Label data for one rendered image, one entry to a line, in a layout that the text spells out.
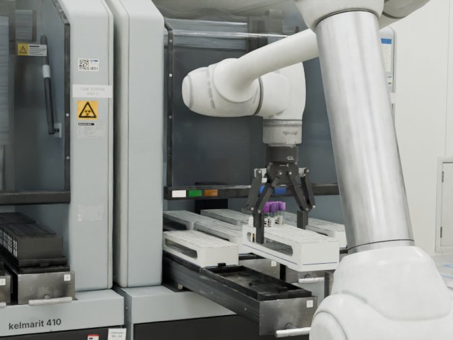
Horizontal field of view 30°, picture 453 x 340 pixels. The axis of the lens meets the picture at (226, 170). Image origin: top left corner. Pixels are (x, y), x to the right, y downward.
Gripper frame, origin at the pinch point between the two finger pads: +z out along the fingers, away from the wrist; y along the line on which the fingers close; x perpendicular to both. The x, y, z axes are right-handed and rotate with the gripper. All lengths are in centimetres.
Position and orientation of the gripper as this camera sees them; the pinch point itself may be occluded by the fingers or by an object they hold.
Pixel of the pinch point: (280, 232)
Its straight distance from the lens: 197.7
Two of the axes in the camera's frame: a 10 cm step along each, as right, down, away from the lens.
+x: -3.9, -0.6, 9.2
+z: -0.1, 10.0, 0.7
